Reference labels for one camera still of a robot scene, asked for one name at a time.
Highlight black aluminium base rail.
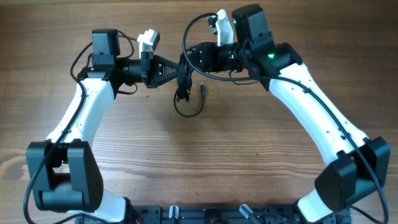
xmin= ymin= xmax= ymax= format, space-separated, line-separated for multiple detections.
xmin=74 ymin=203 xmax=352 ymax=224

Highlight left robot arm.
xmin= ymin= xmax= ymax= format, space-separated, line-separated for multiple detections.
xmin=23 ymin=29 xmax=185 ymax=223

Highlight black HDMI cable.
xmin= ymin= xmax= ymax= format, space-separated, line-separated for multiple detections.
xmin=173 ymin=51 xmax=206 ymax=118

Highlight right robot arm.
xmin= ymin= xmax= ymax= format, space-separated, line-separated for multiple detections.
xmin=183 ymin=4 xmax=391 ymax=223

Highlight camera black cable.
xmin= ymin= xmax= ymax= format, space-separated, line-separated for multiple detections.
xmin=182 ymin=12 xmax=389 ymax=224
xmin=23 ymin=30 xmax=139 ymax=224

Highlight right camera black cable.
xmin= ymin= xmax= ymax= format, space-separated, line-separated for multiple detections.
xmin=182 ymin=12 xmax=389 ymax=224

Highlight left camera black cable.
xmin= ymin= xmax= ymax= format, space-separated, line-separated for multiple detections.
xmin=23 ymin=30 xmax=139 ymax=224

